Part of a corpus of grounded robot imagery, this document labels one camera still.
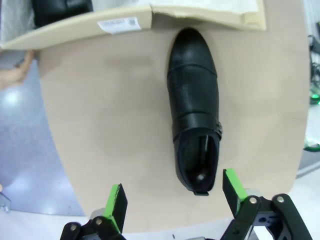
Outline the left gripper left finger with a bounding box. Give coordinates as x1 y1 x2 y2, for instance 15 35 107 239
61 183 130 240

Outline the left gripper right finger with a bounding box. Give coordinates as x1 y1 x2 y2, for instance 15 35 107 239
221 167 313 240

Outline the black leather buckle shoe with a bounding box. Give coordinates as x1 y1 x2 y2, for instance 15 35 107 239
32 0 94 28
166 27 224 197

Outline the beige cardboard shoe box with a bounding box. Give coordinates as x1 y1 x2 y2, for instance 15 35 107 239
0 0 268 51

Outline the person's right hand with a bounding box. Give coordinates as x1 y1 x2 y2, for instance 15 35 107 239
0 49 35 90

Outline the white barcode label on shoebox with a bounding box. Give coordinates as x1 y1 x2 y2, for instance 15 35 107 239
96 16 139 35

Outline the grey tissue paper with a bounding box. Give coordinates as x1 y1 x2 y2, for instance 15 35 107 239
0 0 35 43

